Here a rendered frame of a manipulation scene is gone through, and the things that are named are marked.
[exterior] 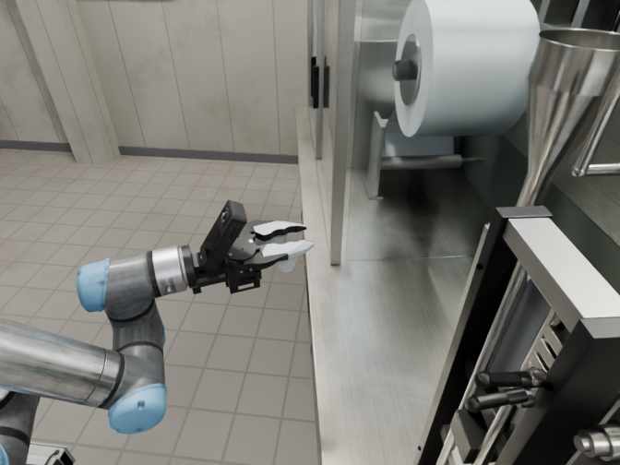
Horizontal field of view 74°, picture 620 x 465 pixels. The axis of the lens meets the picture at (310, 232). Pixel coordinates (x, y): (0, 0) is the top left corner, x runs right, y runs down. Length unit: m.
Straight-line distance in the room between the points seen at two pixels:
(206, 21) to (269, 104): 0.73
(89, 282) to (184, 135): 3.15
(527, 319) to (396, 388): 0.49
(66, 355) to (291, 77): 2.94
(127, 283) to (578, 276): 0.56
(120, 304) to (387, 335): 0.59
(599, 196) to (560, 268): 0.69
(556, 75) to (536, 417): 0.47
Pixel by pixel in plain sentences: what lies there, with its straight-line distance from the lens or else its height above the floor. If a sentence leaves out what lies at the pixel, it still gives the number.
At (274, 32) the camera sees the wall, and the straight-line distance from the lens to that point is 3.29.
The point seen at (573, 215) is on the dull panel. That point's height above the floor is 1.11.
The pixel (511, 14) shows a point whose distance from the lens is 0.98.
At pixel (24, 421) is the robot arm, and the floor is 1.00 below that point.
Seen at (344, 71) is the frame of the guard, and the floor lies 1.42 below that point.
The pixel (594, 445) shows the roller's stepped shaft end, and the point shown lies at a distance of 0.42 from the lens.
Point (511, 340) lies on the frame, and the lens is 0.51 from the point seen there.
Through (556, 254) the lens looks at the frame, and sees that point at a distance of 0.41.
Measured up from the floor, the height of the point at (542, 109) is 1.44.
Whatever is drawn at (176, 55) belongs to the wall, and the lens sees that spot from 3.55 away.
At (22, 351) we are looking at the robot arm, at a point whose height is 1.27.
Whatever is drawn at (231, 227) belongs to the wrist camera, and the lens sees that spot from 0.61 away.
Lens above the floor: 1.66
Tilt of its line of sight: 37 degrees down
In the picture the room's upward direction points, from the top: straight up
